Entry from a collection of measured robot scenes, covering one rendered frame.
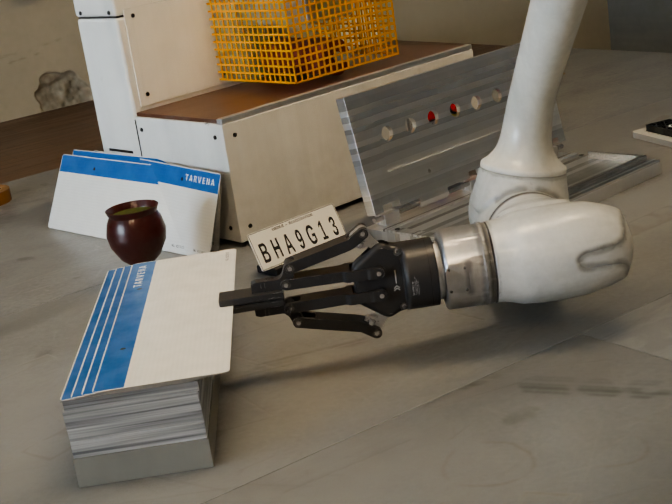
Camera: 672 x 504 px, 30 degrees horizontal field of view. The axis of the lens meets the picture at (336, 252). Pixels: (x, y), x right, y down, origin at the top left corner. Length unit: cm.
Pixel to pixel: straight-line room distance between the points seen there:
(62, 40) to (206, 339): 231
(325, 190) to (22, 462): 83
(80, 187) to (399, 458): 111
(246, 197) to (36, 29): 169
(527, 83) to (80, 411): 61
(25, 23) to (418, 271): 228
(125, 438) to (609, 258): 54
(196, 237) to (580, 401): 80
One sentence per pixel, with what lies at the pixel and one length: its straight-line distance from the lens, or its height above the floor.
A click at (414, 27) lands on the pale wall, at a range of 414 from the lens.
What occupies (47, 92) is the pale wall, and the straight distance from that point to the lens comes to 350.
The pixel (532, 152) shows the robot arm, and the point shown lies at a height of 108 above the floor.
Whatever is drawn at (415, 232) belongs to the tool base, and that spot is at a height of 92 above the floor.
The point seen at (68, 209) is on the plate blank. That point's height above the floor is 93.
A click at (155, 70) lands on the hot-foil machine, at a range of 204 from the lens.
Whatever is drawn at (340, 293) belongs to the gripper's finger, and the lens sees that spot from 136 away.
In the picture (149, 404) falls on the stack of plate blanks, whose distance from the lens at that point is 120.
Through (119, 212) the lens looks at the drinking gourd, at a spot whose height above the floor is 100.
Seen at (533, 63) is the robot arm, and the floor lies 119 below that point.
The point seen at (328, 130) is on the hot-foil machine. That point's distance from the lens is 197.
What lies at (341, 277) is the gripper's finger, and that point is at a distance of 135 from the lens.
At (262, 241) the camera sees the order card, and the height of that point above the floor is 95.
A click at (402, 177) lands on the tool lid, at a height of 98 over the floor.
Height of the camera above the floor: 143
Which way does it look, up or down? 17 degrees down
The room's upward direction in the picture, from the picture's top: 8 degrees counter-clockwise
